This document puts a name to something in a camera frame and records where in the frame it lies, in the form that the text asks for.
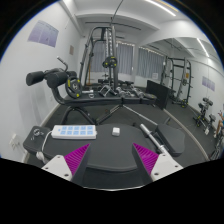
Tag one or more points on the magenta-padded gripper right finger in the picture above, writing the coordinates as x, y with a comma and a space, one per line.
163, 165

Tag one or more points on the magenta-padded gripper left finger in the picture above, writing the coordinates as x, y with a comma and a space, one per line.
61, 165

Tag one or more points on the white charger block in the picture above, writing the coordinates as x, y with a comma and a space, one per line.
115, 131

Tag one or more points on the silver barbell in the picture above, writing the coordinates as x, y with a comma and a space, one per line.
151, 136

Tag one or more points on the white power strip, blue sockets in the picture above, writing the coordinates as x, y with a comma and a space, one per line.
73, 131

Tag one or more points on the black padded workout bench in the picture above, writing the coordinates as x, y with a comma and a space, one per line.
113, 153

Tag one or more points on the black exercise machine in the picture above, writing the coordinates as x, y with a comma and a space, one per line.
204, 115

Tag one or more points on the black padded box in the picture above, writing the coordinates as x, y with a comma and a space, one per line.
158, 93

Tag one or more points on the black roller-pad weight bench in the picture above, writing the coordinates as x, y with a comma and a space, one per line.
106, 99

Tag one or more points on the group of silver dumbbells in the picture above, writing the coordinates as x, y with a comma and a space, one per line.
131, 91

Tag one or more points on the large black yellow weight plate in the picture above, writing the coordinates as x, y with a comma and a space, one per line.
70, 83

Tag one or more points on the black squat rack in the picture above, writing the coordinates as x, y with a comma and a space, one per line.
185, 76

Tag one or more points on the grey curved pull bar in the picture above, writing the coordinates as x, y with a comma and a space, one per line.
64, 63

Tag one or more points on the grey window curtain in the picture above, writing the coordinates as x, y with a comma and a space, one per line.
150, 63
125, 58

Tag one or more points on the small black yellow weight plate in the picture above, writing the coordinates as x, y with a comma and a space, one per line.
110, 62

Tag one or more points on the white ceiling light strip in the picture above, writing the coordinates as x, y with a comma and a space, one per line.
203, 47
160, 7

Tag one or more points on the white wall socket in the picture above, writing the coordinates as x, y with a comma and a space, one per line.
14, 141

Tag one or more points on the small purple wall poster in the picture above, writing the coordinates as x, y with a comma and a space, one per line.
208, 83

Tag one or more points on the large purple wall poster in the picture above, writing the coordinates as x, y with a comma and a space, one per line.
43, 33

